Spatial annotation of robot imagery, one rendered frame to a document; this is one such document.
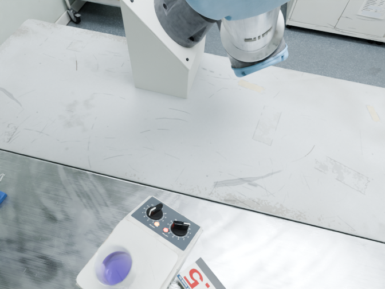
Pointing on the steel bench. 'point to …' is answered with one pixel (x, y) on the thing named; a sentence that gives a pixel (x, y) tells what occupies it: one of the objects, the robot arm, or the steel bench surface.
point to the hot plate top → (149, 271)
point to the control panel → (168, 214)
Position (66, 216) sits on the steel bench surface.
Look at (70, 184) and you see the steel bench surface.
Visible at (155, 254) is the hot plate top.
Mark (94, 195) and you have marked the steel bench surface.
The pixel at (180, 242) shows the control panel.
